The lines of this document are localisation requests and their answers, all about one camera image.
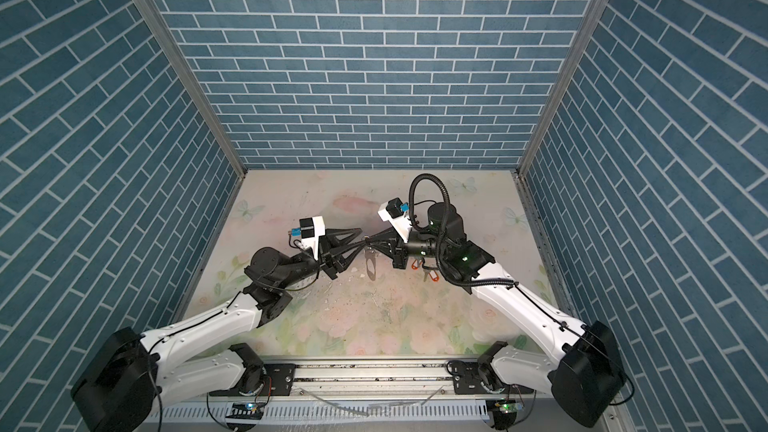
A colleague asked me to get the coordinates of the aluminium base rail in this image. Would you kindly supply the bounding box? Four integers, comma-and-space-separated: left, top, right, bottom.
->
263, 356, 541, 400

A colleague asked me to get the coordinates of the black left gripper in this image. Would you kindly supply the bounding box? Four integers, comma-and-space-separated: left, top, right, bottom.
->
275, 232, 363, 293

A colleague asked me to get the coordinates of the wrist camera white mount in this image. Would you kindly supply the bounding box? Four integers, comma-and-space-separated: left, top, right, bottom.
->
378, 197, 415, 243
289, 216, 326, 260

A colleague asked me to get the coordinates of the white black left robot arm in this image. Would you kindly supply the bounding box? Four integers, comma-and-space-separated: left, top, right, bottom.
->
71, 218, 366, 431

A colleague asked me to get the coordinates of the aluminium corner post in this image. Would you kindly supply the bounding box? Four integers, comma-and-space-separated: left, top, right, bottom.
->
132, 0, 247, 180
517, 0, 609, 177

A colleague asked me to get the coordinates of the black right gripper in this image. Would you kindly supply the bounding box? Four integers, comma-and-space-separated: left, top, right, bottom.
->
366, 225, 450, 270

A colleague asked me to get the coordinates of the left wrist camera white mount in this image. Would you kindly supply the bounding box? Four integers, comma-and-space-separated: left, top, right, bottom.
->
289, 216, 326, 260

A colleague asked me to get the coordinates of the black corrugated cable hose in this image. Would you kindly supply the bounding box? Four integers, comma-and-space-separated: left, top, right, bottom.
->
408, 173, 518, 289

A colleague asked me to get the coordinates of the white slotted cable duct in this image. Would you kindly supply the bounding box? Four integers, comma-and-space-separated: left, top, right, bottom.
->
145, 399, 490, 426

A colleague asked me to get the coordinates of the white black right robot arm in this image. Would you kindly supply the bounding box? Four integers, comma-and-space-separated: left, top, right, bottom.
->
367, 199, 628, 427

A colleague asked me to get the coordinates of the aluminium corner post left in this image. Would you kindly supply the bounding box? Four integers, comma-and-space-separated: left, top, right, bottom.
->
132, 0, 247, 180

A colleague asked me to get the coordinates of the aluminium corner post right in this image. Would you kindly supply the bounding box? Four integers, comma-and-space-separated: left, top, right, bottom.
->
517, 0, 609, 177

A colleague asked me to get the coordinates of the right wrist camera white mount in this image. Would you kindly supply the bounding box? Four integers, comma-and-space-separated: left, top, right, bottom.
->
378, 197, 415, 243

